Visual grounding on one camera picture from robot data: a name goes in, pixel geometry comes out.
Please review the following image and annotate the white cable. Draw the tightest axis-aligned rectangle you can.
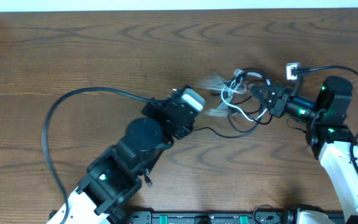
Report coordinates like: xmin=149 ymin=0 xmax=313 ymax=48
xmin=197 ymin=70 xmax=273 ymax=123

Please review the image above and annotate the black USB cable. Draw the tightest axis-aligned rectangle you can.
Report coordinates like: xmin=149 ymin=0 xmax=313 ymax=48
xmin=143 ymin=102 xmax=273 ymax=187

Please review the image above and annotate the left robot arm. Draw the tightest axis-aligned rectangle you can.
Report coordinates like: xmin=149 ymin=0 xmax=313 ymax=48
xmin=42 ymin=86 xmax=205 ymax=223

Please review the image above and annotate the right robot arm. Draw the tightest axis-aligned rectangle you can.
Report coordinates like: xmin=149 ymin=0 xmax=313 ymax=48
xmin=250 ymin=76 xmax=358 ymax=223

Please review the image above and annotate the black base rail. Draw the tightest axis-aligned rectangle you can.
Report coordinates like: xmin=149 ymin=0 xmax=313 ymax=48
xmin=50 ymin=210 xmax=347 ymax=224

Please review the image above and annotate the left camera cable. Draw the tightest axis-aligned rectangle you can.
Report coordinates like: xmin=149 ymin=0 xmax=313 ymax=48
xmin=41 ymin=86 xmax=167 ymax=224

